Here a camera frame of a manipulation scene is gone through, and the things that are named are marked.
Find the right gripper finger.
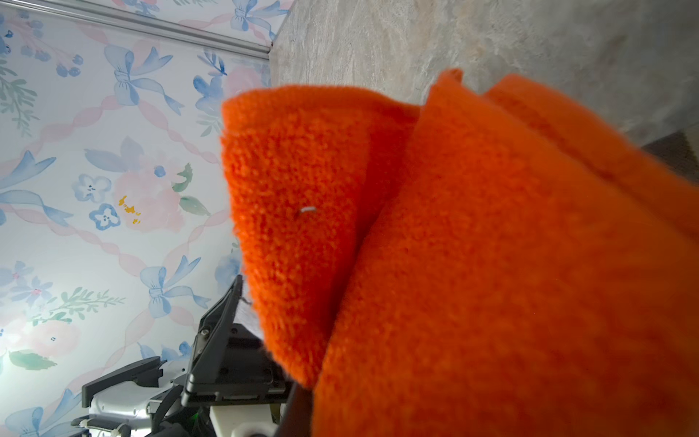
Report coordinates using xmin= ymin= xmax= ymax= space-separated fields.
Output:
xmin=274 ymin=383 xmax=314 ymax=437

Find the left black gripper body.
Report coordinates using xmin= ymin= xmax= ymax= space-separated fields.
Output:
xmin=182 ymin=275 xmax=289 ymax=407

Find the orange microfiber cloth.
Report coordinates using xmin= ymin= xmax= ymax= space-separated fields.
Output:
xmin=221 ymin=69 xmax=698 ymax=436

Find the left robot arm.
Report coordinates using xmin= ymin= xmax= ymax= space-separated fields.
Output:
xmin=71 ymin=276 xmax=292 ymax=436

